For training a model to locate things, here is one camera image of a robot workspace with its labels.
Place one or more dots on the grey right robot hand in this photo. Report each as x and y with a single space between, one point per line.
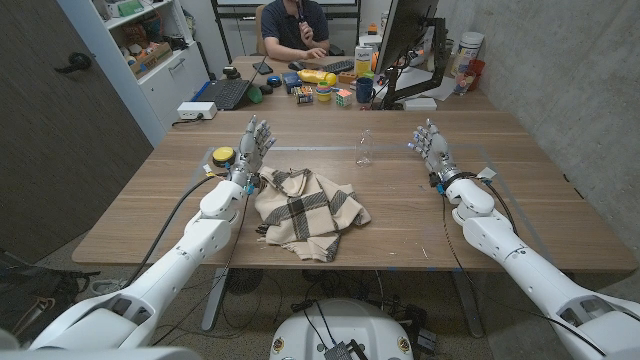
437 152

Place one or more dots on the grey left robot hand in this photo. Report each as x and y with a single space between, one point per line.
250 150

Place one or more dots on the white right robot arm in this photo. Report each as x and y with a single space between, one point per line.
525 270

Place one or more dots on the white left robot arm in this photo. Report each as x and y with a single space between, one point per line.
165 280

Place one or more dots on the clear plastic bottle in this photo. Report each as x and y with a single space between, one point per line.
364 150

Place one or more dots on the beige plaid scarf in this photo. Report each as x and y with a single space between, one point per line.
300 210

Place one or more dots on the yellow mustard bottle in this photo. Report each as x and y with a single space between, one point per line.
315 76

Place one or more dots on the yellow push button black base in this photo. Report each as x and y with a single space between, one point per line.
223 154

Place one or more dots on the flat white box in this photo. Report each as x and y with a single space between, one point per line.
420 104

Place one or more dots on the white label tag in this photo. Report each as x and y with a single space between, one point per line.
486 173

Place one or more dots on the green round object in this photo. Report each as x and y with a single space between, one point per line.
255 95

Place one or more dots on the black laptop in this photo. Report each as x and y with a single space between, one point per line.
227 92

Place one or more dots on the white paper sheet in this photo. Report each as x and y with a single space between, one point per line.
440 87

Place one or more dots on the white power box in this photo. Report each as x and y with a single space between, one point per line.
196 110

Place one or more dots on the blue round object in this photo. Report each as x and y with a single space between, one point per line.
274 81

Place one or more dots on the small colourful puzzle box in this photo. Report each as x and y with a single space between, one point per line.
303 95

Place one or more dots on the black round tape roll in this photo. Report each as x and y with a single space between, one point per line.
231 72

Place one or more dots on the dark blue box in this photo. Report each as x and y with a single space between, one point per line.
291 81

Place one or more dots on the black smartphone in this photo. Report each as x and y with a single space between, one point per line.
262 68

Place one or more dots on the colourful stacking cups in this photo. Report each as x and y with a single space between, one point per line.
323 92

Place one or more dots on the red cup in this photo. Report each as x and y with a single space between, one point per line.
476 67

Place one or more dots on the dark blue mug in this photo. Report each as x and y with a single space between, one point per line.
364 90

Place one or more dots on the black computer mouse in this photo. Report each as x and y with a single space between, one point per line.
296 65

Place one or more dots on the white shelf cabinet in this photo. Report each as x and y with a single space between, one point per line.
170 80

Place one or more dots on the white wipes canister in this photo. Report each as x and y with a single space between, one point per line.
467 50

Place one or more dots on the rubik's cube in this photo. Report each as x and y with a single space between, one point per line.
344 97

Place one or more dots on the orange toy brick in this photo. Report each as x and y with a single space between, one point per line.
347 77

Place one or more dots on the white carton box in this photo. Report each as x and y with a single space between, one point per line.
363 60

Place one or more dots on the black keyboard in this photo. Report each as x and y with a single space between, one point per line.
339 66

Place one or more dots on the black floor fan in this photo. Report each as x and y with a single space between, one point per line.
243 280

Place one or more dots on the person in dark polo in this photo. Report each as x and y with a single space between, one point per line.
290 25

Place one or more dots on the black computer monitor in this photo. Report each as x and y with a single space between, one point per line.
405 25

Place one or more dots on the cardboard box of toys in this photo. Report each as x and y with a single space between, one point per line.
150 60

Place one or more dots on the grey table leg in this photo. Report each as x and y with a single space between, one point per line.
469 305
214 300

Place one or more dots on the green box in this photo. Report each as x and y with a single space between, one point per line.
131 7

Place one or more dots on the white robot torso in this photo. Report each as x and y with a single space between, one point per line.
345 325

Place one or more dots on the white grey sneaker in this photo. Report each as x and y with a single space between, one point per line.
106 286

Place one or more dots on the black backpack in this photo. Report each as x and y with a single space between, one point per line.
30 290

